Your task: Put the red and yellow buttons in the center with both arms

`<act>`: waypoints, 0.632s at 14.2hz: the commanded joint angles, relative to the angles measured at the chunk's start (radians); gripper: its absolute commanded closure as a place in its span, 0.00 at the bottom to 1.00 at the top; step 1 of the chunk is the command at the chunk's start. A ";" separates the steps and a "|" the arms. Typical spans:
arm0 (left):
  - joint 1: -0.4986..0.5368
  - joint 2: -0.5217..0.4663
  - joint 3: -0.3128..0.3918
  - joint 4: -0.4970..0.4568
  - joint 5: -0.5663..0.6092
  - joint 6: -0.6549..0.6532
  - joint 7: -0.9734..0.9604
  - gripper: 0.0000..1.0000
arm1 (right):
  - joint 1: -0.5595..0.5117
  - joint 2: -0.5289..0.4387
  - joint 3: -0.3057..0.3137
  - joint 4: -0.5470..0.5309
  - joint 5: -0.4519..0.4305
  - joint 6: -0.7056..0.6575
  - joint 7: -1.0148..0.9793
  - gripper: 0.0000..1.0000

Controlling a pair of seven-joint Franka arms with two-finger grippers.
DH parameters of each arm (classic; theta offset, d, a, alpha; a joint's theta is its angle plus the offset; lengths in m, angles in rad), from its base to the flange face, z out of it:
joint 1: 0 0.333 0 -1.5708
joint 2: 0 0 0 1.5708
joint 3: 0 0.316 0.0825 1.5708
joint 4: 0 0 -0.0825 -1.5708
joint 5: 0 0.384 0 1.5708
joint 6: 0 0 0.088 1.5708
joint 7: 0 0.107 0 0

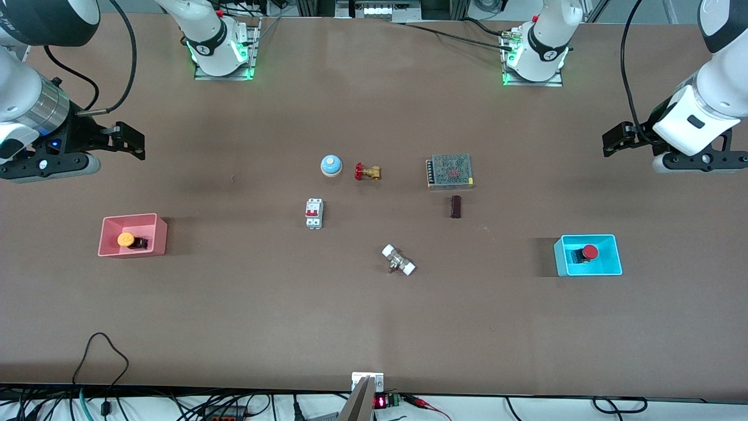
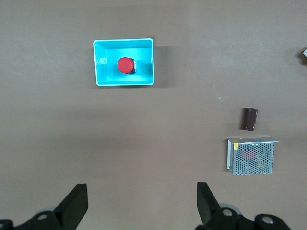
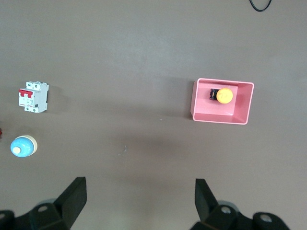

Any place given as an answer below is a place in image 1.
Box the pink plastic bin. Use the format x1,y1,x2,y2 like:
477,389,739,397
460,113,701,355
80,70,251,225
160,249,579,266
98,213,168,257

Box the cyan plastic bin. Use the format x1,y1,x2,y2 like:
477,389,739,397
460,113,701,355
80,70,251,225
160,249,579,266
553,234,624,277

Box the metal mesh power supply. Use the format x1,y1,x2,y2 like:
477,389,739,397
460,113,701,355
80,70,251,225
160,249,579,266
425,153,475,190

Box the white circuit breaker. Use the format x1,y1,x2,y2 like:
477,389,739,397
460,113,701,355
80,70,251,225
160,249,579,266
304,198,324,230

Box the white metal pipe valve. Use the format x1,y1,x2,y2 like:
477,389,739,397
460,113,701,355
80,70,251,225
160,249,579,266
382,244,417,277

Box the black power adapter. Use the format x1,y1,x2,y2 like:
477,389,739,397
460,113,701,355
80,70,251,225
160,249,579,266
200,405,247,420

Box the red alligator clip lead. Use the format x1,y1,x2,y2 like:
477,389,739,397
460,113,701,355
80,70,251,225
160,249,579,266
402,394,452,421

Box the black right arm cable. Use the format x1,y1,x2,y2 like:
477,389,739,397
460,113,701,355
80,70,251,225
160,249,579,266
43,0,138,115

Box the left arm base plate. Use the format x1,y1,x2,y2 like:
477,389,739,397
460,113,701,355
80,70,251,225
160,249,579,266
501,35,564,88

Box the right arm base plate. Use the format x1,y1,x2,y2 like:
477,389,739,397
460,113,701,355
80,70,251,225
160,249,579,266
194,18,261,81

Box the black cable to base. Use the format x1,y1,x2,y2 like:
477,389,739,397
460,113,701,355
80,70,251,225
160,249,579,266
397,16,518,52

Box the thin black looped cable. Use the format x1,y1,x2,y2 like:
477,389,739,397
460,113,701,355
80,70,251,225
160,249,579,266
72,332,130,417

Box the black coiled cable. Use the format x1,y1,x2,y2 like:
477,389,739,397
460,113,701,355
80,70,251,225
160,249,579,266
593,396,648,415

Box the aluminium frame with light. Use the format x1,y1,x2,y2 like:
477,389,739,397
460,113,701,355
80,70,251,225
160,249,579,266
335,0,423,22

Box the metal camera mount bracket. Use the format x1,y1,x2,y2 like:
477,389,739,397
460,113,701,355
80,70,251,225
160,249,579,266
338,372,385,421

